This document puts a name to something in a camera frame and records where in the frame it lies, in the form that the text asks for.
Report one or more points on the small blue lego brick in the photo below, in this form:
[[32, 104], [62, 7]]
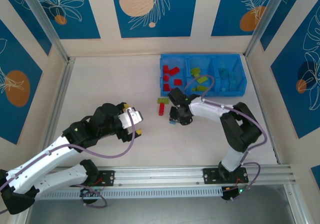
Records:
[[172, 122]]

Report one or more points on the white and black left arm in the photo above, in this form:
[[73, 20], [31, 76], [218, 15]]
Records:
[[45, 156]]

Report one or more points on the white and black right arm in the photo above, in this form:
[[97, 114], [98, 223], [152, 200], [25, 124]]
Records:
[[210, 110]]

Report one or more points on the long red lego brick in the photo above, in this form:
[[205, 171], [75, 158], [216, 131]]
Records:
[[162, 108]]

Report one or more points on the flat green lego plate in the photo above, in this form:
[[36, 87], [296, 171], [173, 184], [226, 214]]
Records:
[[162, 100]]

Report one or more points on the blue three-compartment plastic bin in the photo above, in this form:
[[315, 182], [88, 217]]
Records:
[[225, 94]]

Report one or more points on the black controller board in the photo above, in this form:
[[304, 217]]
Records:
[[231, 194], [87, 192]]

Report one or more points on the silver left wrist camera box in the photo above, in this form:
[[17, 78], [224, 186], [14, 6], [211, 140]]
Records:
[[132, 117]]

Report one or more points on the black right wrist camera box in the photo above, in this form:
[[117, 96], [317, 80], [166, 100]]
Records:
[[175, 95]]

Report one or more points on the wide aluminium base rail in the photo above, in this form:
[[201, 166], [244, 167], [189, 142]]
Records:
[[160, 175]]

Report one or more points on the aluminium floor rail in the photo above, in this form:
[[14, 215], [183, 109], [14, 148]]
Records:
[[58, 104], [263, 114]]

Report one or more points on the aluminium frame post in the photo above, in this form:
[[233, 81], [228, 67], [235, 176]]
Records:
[[42, 21], [265, 21]]

